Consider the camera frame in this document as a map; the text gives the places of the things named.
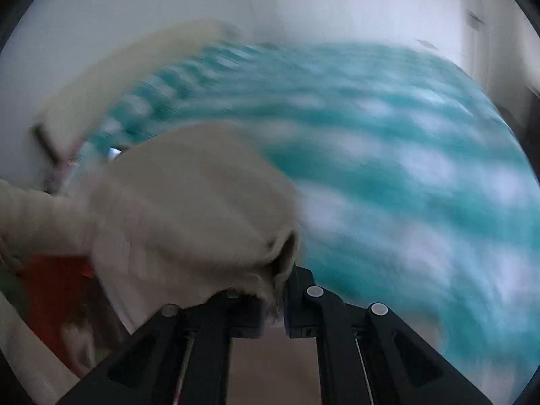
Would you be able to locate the cream bed headboard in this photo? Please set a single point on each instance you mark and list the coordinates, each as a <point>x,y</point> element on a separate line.
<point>126,71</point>

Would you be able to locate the beige pants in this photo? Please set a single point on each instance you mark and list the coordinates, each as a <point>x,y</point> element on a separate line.
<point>190,202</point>

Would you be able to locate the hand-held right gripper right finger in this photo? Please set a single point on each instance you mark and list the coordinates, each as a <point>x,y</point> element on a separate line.
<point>301,303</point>

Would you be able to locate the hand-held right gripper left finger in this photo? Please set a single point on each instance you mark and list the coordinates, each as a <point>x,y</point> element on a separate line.
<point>236,316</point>

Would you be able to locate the red cloth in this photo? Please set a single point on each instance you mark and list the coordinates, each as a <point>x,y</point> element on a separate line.
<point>50,295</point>

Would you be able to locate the teal checked bed sheet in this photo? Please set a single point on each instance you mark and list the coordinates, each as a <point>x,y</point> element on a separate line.
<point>379,156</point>

